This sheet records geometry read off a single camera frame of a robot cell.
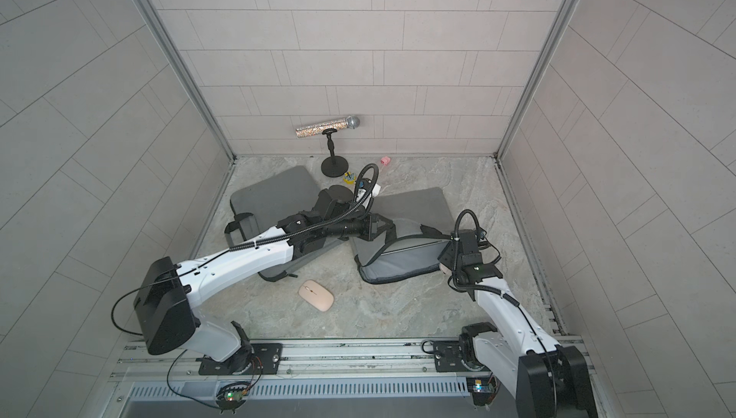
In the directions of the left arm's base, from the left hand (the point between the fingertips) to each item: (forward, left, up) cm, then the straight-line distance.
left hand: (396, 223), depth 72 cm
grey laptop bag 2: (+1, -7, -3) cm, 8 cm away
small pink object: (+40, +2, -19) cm, 44 cm away
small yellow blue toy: (+32, +16, -20) cm, 41 cm away
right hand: (+2, -17, -19) cm, 25 cm away
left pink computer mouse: (-11, +22, -21) cm, 32 cm away
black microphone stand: (+38, +23, -20) cm, 49 cm away
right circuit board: (-33, -21, -22) cm, 45 cm away
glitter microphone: (+39, +15, +1) cm, 42 cm away
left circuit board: (-34, +38, -19) cm, 54 cm away
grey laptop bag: (+21, +46, -19) cm, 53 cm away
